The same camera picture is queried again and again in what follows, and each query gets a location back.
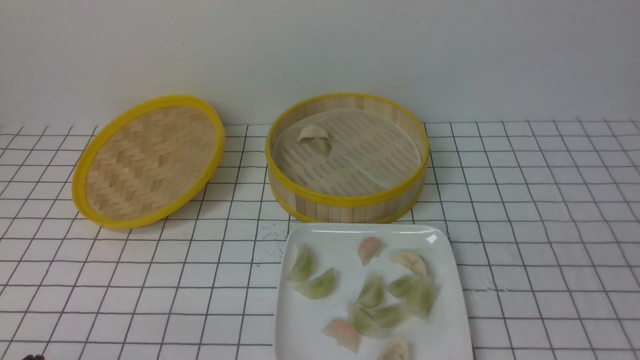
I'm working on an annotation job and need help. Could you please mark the white square plate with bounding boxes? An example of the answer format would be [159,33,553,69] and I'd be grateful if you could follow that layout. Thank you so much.
[273,223,474,360]

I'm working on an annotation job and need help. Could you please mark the green dumpling in steamer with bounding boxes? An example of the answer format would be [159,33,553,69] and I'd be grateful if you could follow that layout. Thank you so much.
[310,137,331,157]

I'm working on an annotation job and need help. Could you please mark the bamboo steamer basket yellow rim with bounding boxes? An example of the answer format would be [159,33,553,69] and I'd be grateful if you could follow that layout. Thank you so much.
[265,93,430,223]

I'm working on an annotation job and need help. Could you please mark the white dumpling in steamer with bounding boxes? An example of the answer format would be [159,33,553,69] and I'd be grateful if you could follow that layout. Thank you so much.
[297,124,329,142]

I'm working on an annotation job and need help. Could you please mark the pink dumpling upper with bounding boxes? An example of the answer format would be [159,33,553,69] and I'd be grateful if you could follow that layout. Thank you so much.
[358,236,388,267]

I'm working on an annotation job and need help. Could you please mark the pink dumpling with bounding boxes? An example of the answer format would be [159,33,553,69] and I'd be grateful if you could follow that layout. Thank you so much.
[358,236,388,267]
[321,318,361,354]

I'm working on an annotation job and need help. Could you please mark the green dumpling far left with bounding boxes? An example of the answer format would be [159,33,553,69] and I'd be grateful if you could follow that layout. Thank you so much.
[287,244,314,282]

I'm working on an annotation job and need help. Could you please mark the white dumpling upper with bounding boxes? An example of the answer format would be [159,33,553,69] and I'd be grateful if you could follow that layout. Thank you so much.
[390,250,431,279]

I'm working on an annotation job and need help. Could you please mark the green dumpling centre upper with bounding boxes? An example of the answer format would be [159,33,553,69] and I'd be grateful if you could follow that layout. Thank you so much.
[355,273,386,309]

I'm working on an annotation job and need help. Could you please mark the green dumpling centre lower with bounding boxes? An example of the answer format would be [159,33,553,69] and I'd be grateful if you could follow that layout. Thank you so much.
[386,274,420,299]

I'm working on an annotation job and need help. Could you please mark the green dumpling lower left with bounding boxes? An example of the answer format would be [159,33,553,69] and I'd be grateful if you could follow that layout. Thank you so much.
[347,302,409,338]

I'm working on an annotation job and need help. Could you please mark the green dumpling right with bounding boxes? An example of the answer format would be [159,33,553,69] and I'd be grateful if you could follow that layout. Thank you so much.
[406,276,437,320]

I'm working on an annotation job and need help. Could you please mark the pink dumpling lower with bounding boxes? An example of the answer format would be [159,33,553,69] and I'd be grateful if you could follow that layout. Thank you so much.
[321,318,361,354]

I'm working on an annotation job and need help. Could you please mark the bamboo steamer lid yellow rim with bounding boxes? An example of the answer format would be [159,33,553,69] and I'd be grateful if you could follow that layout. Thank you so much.
[71,95,226,230]

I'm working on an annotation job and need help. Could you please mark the white dumpling lower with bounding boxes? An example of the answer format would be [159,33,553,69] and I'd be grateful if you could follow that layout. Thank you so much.
[377,337,410,360]

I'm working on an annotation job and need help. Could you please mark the white grid tablecloth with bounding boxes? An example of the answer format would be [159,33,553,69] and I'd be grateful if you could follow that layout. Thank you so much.
[0,120,640,360]

